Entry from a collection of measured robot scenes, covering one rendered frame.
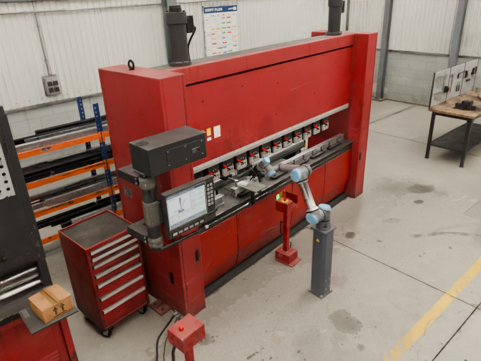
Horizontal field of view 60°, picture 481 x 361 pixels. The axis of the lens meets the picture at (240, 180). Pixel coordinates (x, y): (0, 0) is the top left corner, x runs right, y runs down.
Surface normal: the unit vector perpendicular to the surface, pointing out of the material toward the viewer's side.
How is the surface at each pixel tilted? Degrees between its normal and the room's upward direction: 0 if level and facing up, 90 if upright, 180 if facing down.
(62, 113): 90
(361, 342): 0
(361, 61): 90
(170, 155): 90
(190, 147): 90
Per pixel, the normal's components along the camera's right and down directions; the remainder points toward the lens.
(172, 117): 0.74, 0.25
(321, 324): -0.04, -0.91
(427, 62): -0.74, 0.30
